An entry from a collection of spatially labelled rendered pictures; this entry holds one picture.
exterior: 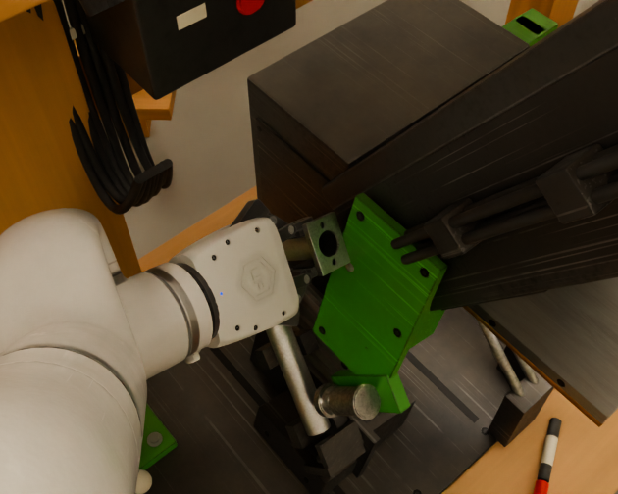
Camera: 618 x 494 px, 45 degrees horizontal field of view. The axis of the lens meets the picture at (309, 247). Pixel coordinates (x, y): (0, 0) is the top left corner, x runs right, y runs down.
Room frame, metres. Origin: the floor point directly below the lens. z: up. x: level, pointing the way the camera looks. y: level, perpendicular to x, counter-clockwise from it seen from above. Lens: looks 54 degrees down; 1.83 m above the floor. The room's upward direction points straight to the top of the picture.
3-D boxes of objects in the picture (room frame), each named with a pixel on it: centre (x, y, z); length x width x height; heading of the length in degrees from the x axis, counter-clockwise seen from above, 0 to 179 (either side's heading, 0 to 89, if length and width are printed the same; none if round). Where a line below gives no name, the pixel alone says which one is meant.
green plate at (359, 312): (0.43, -0.09, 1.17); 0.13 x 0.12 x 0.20; 130
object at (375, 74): (0.70, -0.10, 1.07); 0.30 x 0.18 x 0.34; 130
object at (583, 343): (0.50, -0.23, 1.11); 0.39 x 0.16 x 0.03; 40
